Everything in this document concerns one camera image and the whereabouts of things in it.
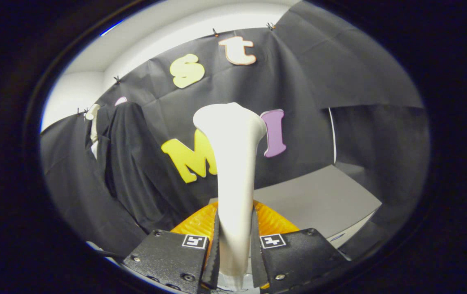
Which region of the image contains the grey and white cabinet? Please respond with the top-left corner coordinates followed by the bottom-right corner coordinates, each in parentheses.
top-left (209, 165), bottom-right (382, 250)

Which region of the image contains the white plastic hanger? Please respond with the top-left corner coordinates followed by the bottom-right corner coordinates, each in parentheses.
top-left (85, 104), bottom-right (101, 143)

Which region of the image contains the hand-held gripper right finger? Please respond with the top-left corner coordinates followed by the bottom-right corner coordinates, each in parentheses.
top-left (251, 201), bottom-right (350, 292)

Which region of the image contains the black backdrop cloth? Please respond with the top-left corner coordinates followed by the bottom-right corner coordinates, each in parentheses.
top-left (40, 2), bottom-right (430, 262)

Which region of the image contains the black jacket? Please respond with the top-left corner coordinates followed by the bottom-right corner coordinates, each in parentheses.
top-left (87, 102), bottom-right (214, 234)

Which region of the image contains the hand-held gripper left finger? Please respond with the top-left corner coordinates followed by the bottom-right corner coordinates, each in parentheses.
top-left (122, 201), bottom-right (220, 294)

